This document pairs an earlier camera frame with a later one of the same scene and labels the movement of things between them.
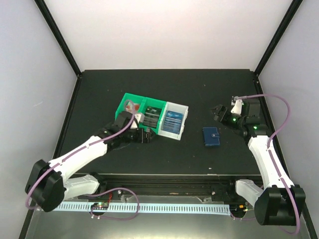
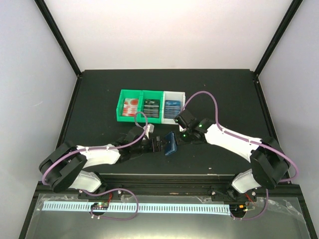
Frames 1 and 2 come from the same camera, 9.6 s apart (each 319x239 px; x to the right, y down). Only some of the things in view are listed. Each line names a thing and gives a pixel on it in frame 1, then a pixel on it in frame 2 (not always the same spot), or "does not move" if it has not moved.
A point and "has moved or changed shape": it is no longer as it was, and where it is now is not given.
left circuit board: x=100 y=206 does not move
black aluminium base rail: x=207 y=185 does not move
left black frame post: x=59 y=36 does not move
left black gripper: x=148 y=140 to x=152 y=147
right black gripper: x=223 y=117 to x=180 y=140
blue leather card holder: x=211 y=136 has moved or changed shape
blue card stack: x=173 y=122 to x=172 y=108
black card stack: x=152 y=116 to x=151 y=108
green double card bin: x=151 y=108 has moved or changed shape
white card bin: x=176 y=108 to x=174 y=96
